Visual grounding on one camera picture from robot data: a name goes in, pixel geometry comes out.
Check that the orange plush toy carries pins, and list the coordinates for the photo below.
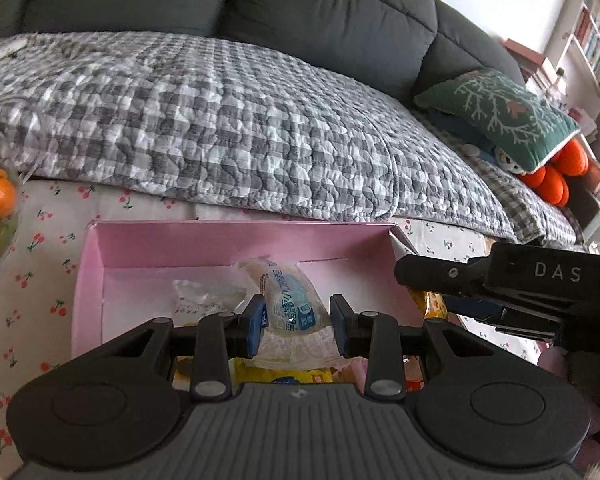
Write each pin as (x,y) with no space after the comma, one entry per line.
(555,185)

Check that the dark grey sofa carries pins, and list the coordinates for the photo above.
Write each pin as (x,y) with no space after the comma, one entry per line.
(280,0)

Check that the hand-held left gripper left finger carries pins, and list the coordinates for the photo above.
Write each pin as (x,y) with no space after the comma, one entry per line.
(256,327)

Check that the glass jar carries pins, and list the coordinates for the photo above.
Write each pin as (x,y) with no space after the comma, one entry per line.
(0,145)

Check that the white bookshelf with books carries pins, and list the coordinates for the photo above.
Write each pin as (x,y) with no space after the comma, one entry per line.
(595,35)

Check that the blue white plush toy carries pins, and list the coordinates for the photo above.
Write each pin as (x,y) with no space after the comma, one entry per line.
(460,130)

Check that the clear rice cracker packet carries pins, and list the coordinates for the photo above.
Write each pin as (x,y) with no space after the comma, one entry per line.
(205,297)

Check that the cherry print tablecloth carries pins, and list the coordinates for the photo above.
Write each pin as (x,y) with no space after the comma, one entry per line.
(45,240)

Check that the green branch print pillow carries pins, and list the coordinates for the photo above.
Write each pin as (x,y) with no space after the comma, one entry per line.
(500,105)

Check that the grey plaid sofa cover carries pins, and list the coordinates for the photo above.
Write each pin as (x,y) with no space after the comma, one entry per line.
(530,205)

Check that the orange yellow snack packet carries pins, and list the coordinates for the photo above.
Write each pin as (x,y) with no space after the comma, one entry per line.
(430,305)

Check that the pink cardboard box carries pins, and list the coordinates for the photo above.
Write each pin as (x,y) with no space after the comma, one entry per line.
(180,250)

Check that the pink wafer packet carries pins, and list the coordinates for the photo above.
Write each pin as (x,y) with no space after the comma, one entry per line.
(350,375)

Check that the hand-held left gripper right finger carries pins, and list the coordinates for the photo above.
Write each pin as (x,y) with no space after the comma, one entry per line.
(341,327)

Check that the grey checkered quilt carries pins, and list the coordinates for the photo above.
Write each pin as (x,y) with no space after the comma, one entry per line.
(230,125)

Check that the clear bread packet blue label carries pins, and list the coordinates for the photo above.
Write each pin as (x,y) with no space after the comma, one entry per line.
(295,305)

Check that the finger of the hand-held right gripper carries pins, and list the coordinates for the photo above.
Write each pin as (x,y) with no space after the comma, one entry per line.
(480,308)
(440,272)

